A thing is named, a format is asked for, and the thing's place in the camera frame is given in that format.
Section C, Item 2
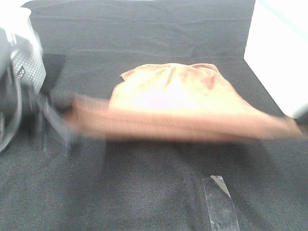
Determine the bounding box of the clear adhesive tape strip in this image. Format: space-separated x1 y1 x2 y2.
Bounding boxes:
202 175 240 231

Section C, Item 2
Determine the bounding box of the grey perforated laundry basket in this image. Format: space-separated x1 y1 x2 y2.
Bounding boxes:
0 7 46 95

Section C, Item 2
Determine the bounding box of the brown microfibre towel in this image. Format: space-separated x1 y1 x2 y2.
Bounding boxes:
66 63 304 142

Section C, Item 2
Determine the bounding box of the white plastic storage bin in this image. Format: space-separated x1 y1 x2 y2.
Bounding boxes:
244 0 308 119

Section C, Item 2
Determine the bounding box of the black fabric table cover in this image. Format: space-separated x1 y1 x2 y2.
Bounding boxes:
0 0 308 231

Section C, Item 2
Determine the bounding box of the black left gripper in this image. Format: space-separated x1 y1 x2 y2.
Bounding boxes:
0 36 79 154

